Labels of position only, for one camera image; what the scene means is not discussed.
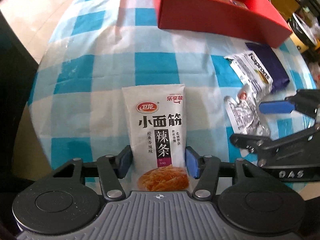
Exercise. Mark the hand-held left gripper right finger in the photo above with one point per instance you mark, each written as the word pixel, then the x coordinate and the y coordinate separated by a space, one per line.
pixel 192 162

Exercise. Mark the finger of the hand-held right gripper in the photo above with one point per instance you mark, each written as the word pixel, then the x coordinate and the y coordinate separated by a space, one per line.
pixel 250 142
pixel 275 107

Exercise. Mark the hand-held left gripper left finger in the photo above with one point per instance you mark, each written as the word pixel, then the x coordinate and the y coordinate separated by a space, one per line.
pixel 125 162

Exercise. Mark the silver snack packet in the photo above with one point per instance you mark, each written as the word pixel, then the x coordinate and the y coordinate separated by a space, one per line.
pixel 242 110

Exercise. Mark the white wafer packet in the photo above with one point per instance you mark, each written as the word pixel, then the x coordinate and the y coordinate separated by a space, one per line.
pixel 255 75

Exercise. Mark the purple snack packet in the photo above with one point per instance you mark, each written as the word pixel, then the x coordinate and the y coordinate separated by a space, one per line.
pixel 275 65

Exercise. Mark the white spicy strips bag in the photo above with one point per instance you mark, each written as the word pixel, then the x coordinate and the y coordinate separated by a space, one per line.
pixel 155 120

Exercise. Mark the red cardboard box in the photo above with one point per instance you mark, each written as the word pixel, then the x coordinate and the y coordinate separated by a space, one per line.
pixel 212 17

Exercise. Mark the yellow trash bin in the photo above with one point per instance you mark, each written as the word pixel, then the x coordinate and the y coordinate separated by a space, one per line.
pixel 300 37

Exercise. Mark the blue white checked tablecloth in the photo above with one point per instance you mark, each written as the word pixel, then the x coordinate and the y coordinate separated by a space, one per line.
pixel 100 67

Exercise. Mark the dark furniture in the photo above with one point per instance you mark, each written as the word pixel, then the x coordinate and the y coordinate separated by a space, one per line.
pixel 12 92

